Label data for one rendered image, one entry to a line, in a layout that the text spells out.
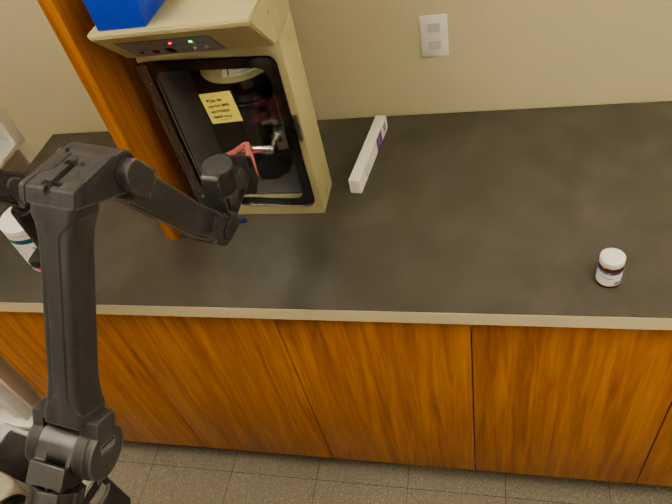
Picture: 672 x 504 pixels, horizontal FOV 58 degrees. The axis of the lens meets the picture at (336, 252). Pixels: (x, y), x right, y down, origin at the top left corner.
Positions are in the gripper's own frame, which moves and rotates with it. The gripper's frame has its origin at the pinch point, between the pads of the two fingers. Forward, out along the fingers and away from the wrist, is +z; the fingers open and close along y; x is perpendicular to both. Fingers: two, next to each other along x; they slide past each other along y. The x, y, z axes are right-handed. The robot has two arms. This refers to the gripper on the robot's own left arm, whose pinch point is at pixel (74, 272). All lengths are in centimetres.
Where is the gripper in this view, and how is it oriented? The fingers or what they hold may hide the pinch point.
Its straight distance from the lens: 141.2
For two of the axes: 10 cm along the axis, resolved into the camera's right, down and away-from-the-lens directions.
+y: 1.6, -7.4, 6.5
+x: -9.7, 0.0, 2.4
